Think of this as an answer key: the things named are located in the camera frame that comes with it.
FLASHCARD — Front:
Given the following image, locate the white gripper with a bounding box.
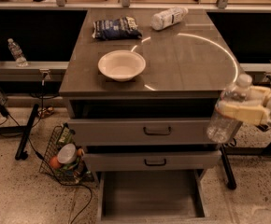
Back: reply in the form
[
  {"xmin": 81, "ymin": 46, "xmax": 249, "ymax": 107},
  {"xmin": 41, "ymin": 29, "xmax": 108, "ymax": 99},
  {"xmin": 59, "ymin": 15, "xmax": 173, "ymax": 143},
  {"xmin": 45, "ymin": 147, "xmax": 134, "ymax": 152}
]
[{"xmin": 219, "ymin": 86, "xmax": 271, "ymax": 128}]

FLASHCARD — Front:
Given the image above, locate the clear plastic water bottle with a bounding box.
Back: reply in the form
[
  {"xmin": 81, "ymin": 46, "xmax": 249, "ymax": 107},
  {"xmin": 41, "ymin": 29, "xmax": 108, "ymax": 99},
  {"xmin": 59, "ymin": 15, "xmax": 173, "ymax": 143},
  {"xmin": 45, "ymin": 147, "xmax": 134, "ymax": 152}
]
[{"xmin": 207, "ymin": 74, "xmax": 252, "ymax": 144}]

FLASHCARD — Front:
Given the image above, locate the grey middle drawer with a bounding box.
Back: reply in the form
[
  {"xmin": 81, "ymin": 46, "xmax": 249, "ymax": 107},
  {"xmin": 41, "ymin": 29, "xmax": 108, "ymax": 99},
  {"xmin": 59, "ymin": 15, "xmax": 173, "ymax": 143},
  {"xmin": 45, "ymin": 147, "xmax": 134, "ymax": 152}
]
[{"xmin": 84, "ymin": 150, "xmax": 221, "ymax": 172}]

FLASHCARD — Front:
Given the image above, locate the grey drawer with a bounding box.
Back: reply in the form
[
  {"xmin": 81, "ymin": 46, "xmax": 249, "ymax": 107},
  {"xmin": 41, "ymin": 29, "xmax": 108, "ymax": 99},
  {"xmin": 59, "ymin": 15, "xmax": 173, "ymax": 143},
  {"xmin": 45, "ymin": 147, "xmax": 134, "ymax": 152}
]
[
  {"xmin": 67, "ymin": 118, "xmax": 213, "ymax": 146},
  {"xmin": 84, "ymin": 150, "xmax": 221, "ymax": 172},
  {"xmin": 97, "ymin": 170, "xmax": 207, "ymax": 224}
]

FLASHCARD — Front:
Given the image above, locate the grey drawer cabinet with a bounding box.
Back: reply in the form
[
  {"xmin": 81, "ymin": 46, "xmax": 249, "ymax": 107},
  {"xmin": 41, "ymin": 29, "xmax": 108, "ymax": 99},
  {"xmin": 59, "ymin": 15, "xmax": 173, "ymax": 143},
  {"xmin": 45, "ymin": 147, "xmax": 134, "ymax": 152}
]
[{"xmin": 58, "ymin": 8, "xmax": 251, "ymax": 185}]

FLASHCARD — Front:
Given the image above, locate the white lying bottle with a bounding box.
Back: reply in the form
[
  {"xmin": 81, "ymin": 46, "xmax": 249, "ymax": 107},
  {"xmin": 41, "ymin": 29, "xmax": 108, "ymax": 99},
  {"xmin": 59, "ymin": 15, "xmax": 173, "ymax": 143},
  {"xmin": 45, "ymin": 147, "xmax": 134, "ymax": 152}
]
[{"xmin": 150, "ymin": 7, "xmax": 188, "ymax": 31}]

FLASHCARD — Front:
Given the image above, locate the grey bottom drawer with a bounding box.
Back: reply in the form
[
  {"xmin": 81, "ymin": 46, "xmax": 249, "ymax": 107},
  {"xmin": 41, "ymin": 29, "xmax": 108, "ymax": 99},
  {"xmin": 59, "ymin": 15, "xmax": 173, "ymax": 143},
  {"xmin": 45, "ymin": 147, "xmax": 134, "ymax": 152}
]
[{"xmin": 97, "ymin": 170, "xmax": 207, "ymax": 224}]

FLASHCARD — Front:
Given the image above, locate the grey top drawer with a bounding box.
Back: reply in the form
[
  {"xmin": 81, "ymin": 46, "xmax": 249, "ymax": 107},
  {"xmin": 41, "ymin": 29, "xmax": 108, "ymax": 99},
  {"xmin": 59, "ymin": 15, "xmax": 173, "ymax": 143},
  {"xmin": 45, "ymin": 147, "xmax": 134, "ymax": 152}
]
[{"xmin": 67, "ymin": 118, "xmax": 213, "ymax": 146}]

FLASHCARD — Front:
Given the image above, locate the small background water bottle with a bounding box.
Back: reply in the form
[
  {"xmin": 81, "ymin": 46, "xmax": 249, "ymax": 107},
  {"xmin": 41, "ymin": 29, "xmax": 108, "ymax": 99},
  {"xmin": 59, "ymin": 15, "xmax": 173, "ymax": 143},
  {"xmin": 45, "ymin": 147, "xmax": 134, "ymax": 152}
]
[{"xmin": 7, "ymin": 38, "xmax": 29, "ymax": 67}]

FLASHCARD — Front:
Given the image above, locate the black table leg right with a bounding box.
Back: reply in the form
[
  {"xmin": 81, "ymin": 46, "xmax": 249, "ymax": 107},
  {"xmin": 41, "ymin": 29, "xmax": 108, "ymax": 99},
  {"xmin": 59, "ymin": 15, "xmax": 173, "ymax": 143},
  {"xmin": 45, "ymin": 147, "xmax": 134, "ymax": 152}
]
[{"xmin": 220, "ymin": 142, "xmax": 271, "ymax": 189}]

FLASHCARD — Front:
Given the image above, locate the black table leg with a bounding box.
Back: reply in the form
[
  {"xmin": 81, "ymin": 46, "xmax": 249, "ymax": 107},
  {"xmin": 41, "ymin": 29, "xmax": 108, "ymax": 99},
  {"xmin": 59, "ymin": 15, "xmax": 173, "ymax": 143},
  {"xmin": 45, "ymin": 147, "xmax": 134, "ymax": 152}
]
[
  {"xmin": 220, "ymin": 142, "xmax": 271, "ymax": 189},
  {"xmin": 15, "ymin": 104, "xmax": 39, "ymax": 161}
]

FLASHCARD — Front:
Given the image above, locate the white bowl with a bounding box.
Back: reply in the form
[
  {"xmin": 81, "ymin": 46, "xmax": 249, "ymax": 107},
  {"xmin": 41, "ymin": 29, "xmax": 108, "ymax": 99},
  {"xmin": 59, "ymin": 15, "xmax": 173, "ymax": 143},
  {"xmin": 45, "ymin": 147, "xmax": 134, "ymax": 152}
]
[{"xmin": 98, "ymin": 50, "xmax": 146, "ymax": 82}]

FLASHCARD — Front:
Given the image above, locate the dark blue chip bag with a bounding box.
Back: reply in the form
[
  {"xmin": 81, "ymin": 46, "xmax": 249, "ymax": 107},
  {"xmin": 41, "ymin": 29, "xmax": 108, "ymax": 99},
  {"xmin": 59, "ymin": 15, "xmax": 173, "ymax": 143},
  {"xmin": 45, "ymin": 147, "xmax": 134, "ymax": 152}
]
[{"xmin": 92, "ymin": 17, "xmax": 142, "ymax": 40}]

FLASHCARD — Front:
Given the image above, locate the green box in basket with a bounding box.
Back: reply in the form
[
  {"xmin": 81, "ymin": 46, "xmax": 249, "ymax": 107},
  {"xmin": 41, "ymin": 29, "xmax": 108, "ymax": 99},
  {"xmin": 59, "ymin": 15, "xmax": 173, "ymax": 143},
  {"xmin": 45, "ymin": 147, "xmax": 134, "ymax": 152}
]
[{"xmin": 56, "ymin": 127, "xmax": 73, "ymax": 146}]

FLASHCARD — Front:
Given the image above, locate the white cup in basket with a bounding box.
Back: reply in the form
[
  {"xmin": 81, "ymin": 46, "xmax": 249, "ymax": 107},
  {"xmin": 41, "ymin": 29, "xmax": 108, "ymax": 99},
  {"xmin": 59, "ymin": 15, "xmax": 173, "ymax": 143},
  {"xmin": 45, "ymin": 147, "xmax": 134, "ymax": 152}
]
[{"xmin": 57, "ymin": 143, "xmax": 77, "ymax": 164}]

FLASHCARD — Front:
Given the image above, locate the orange ball in basket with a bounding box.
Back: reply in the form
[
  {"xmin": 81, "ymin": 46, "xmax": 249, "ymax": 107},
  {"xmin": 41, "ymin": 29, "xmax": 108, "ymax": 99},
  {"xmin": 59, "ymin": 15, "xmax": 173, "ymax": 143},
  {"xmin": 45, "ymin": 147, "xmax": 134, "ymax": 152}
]
[{"xmin": 50, "ymin": 156, "xmax": 62, "ymax": 169}]

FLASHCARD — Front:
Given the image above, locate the black table leg left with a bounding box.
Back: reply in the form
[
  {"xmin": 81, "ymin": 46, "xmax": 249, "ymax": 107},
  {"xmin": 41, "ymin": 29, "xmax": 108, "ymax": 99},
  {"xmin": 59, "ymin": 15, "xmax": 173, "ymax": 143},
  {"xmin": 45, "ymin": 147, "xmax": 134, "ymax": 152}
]
[{"xmin": 15, "ymin": 104, "xmax": 39, "ymax": 161}]

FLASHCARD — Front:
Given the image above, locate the wire basket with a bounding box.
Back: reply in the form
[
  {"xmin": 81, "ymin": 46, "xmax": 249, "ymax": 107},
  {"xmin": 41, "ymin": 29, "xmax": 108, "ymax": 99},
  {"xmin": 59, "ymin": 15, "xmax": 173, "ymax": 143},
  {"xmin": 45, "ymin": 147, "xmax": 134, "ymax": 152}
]
[{"xmin": 39, "ymin": 124, "xmax": 93, "ymax": 185}]

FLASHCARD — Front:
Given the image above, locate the black floor cable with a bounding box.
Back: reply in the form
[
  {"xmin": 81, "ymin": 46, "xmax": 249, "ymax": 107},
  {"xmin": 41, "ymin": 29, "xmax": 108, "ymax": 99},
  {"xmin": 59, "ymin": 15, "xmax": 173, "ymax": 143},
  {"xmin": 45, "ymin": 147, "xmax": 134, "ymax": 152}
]
[{"xmin": 0, "ymin": 77, "xmax": 93, "ymax": 224}]

